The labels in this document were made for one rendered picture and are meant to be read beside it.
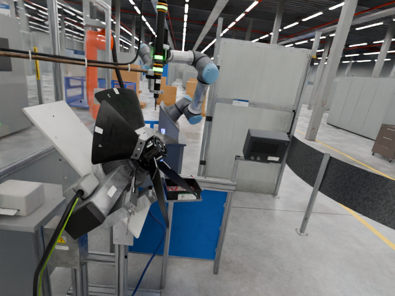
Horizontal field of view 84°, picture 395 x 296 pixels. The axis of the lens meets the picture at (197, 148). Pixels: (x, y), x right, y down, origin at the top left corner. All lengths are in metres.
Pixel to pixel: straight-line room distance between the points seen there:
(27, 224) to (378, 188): 2.44
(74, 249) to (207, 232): 0.99
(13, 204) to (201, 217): 1.14
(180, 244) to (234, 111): 1.77
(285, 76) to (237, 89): 0.60
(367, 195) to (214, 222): 1.39
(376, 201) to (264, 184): 1.43
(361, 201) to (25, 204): 2.45
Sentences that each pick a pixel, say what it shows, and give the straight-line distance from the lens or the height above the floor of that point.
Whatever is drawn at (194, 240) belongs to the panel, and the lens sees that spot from 1.91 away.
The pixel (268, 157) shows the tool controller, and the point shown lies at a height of 1.09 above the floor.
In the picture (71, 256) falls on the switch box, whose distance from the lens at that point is 1.28.
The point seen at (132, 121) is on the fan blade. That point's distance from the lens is 1.10.
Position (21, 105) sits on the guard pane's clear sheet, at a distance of 1.51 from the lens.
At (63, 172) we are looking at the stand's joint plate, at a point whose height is 1.08.
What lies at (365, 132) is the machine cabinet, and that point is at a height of 0.20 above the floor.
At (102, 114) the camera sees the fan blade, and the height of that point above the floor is 1.39.
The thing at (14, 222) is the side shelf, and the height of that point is 0.86.
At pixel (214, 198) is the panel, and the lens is 1.69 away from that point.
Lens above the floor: 1.56
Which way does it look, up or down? 18 degrees down
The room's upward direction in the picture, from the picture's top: 8 degrees clockwise
